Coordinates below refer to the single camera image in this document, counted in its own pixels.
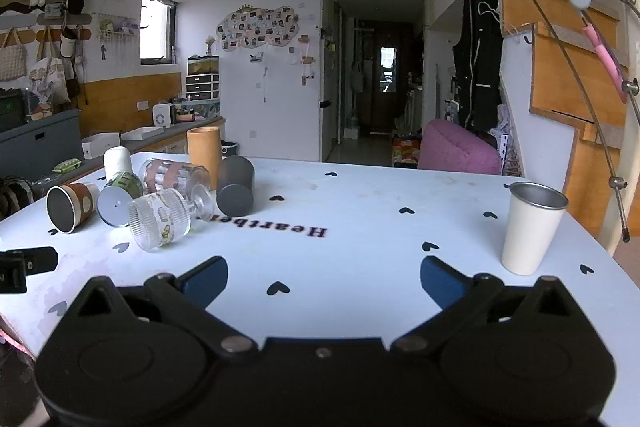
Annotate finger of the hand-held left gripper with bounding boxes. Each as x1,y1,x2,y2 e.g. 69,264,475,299
0,246,59,294

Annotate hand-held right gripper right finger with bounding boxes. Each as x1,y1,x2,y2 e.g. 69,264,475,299
390,256,581,355

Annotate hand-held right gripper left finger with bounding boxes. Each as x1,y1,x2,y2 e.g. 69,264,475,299
70,256,261,355

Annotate brown paper cup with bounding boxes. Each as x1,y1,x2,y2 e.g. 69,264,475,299
46,181,100,235

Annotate dark grey cup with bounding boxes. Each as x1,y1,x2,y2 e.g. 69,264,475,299
216,155,256,217

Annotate green patterned cup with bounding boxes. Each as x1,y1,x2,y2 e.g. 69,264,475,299
97,171,144,228

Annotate white metal cup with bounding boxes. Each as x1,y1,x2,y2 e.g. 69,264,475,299
501,181,569,276

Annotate bamboo cup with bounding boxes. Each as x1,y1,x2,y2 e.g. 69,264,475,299
187,126,222,191

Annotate plain white cup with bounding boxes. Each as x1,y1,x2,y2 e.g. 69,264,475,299
103,146,134,180

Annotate ribbed clear glass goblet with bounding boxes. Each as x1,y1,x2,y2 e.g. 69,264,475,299
128,185,216,252

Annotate clear glass with brown band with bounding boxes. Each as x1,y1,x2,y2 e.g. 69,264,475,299
141,159,211,198

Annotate grey cabinet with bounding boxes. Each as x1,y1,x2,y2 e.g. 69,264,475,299
0,108,84,184

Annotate pink armchair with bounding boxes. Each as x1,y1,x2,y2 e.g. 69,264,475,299
417,118,503,176

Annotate orange snack box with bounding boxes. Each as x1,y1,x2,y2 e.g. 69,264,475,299
391,134,423,168

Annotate white flat tray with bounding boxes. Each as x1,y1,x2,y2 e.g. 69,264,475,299
121,126,165,142

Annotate white air purifier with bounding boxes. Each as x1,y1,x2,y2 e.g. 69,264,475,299
151,103,175,128

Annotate printed tote bag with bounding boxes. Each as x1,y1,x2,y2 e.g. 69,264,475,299
29,41,72,106

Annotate small drawer unit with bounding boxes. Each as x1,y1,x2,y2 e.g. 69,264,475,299
185,74,221,102

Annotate knitted tote bag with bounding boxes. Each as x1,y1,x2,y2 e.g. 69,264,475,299
0,28,29,82

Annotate dark hallway door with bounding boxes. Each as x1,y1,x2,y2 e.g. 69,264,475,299
371,33,409,134

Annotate fish tank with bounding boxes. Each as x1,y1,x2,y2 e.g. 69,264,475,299
187,55,220,76

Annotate black hanging coat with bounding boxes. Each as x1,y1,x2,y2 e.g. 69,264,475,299
452,0,503,134

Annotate wooden staircase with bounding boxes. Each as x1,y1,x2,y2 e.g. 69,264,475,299
476,0,632,239

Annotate window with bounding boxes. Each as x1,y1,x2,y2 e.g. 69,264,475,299
139,0,177,66

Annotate cloud-shaped photo board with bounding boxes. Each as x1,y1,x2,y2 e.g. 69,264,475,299
215,5,300,53

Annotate pink foam tube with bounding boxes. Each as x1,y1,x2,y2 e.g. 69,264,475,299
582,24,629,104

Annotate white curved post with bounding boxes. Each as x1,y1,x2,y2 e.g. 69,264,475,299
601,0,640,255

